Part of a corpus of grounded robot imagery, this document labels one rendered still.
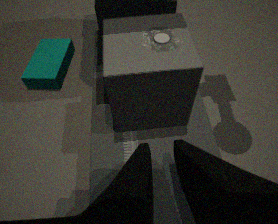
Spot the blue arbor press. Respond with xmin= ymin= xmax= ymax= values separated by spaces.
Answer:
xmin=89 ymin=0 xmax=222 ymax=224

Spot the teal rectangular block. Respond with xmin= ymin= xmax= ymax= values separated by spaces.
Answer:
xmin=21 ymin=38 xmax=75 ymax=89

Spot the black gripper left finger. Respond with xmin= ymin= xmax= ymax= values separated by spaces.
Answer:
xmin=0 ymin=143 xmax=153 ymax=224

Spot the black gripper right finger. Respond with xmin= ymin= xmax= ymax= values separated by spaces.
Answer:
xmin=174 ymin=140 xmax=278 ymax=224

